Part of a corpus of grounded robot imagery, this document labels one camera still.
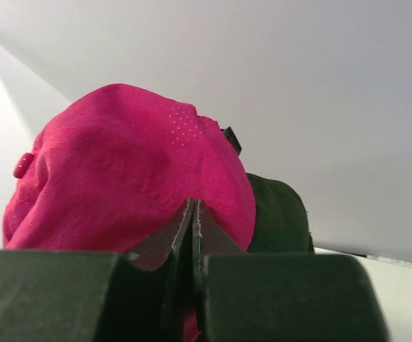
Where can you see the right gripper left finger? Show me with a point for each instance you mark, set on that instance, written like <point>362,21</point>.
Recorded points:
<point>138,295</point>

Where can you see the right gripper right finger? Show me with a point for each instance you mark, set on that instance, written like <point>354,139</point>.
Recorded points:
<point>279,297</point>

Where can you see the green NY baseball cap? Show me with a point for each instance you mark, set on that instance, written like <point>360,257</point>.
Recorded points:
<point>281,224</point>

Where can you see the pink perforated cap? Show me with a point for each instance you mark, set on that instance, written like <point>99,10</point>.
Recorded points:
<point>115,166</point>

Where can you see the aluminium frame rails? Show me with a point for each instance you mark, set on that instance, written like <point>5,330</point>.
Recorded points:
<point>388,260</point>

